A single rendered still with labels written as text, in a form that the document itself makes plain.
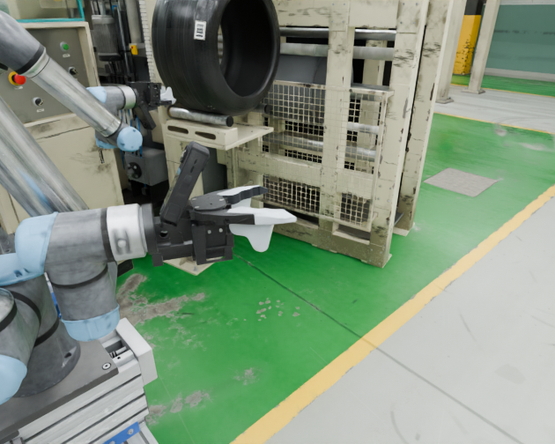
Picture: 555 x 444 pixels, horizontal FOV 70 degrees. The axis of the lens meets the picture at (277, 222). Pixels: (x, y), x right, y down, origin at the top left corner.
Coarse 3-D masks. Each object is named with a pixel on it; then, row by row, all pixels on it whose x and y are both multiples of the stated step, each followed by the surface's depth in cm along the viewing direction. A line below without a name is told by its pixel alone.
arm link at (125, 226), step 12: (132, 204) 55; (108, 216) 52; (120, 216) 52; (132, 216) 52; (108, 228) 51; (120, 228) 52; (132, 228) 52; (120, 240) 51; (132, 240) 52; (144, 240) 53; (120, 252) 52; (132, 252) 53; (144, 252) 54
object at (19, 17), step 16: (0, 0) 144; (16, 0) 149; (32, 0) 153; (48, 0) 158; (64, 0) 163; (80, 0) 167; (16, 16) 150; (32, 16) 154; (48, 16) 159; (64, 16) 164; (80, 16) 170
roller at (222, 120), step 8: (176, 112) 179; (184, 112) 177; (192, 112) 175; (200, 112) 173; (192, 120) 178; (200, 120) 174; (208, 120) 171; (216, 120) 168; (224, 120) 166; (232, 120) 168
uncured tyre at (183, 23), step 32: (160, 0) 150; (192, 0) 142; (224, 0) 146; (256, 0) 177; (160, 32) 150; (192, 32) 143; (224, 32) 191; (256, 32) 189; (160, 64) 156; (192, 64) 148; (224, 64) 195; (256, 64) 194; (192, 96) 161; (224, 96) 160; (256, 96) 177
